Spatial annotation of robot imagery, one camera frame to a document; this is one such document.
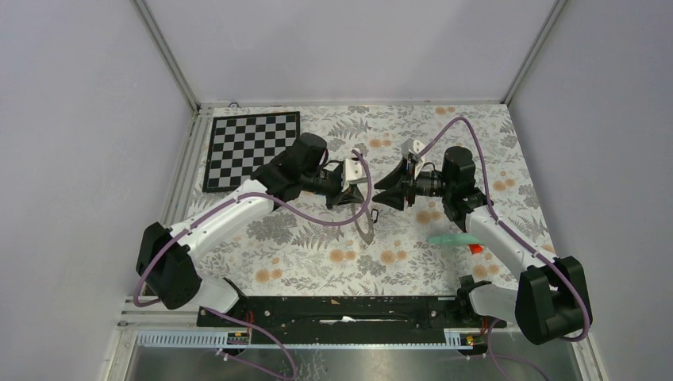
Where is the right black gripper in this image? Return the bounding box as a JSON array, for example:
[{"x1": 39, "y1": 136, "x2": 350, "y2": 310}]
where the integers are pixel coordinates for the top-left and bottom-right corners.
[{"x1": 372, "y1": 156, "x2": 453, "y2": 212}]

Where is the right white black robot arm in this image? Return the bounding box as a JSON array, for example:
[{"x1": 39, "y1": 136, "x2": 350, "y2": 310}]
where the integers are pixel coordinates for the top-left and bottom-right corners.
[{"x1": 373, "y1": 146, "x2": 592, "y2": 344}]

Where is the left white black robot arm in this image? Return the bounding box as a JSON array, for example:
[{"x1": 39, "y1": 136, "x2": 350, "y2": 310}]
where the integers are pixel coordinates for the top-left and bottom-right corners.
[{"x1": 133, "y1": 133, "x2": 373, "y2": 326}]

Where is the floral table mat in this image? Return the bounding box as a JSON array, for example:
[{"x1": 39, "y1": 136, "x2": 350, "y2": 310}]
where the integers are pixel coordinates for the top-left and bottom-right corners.
[{"x1": 199, "y1": 105, "x2": 552, "y2": 296}]

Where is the teal cylindrical tool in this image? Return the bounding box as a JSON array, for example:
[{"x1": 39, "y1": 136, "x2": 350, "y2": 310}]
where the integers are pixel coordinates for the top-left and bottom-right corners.
[{"x1": 427, "y1": 233, "x2": 483, "y2": 246}]

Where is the orange plastic piece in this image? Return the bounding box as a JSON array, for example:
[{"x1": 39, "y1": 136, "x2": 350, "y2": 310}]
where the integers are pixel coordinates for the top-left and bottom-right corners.
[{"x1": 468, "y1": 244, "x2": 484, "y2": 255}]

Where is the black white checkerboard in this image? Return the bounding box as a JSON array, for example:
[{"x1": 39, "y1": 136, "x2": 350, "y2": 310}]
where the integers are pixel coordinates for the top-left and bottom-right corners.
[{"x1": 202, "y1": 111, "x2": 301, "y2": 193}]

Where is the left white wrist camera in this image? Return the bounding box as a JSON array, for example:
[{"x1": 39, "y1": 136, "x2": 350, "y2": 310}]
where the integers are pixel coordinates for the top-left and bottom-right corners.
[{"x1": 342, "y1": 159, "x2": 367, "y2": 185}]

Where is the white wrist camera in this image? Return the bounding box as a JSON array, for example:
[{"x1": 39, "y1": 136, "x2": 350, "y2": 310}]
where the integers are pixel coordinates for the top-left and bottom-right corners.
[
  {"x1": 401, "y1": 138, "x2": 425, "y2": 179},
  {"x1": 342, "y1": 159, "x2": 367, "y2": 185}
]

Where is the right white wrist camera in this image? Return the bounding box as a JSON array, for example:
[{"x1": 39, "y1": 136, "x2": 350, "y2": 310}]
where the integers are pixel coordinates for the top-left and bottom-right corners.
[{"x1": 401, "y1": 138, "x2": 425, "y2": 179}]

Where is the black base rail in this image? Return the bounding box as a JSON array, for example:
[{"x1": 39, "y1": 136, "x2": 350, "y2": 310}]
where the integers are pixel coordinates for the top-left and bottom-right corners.
[{"x1": 228, "y1": 296, "x2": 493, "y2": 341}]

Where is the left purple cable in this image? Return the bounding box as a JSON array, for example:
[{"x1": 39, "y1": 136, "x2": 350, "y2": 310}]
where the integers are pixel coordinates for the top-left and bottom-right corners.
[{"x1": 132, "y1": 149, "x2": 375, "y2": 381}]

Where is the purple cable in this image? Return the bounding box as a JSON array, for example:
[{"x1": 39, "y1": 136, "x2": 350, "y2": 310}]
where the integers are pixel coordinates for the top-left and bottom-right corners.
[
  {"x1": 132, "y1": 149, "x2": 375, "y2": 381},
  {"x1": 415, "y1": 116, "x2": 593, "y2": 381}
]

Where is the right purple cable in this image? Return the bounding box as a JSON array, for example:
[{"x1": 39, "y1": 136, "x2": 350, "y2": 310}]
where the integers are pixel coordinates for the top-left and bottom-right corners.
[{"x1": 415, "y1": 116, "x2": 593, "y2": 381}]

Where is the slotted cable duct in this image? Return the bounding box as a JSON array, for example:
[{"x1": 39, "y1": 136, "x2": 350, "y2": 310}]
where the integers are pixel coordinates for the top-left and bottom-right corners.
[{"x1": 136, "y1": 329, "x2": 475, "y2": 350}]

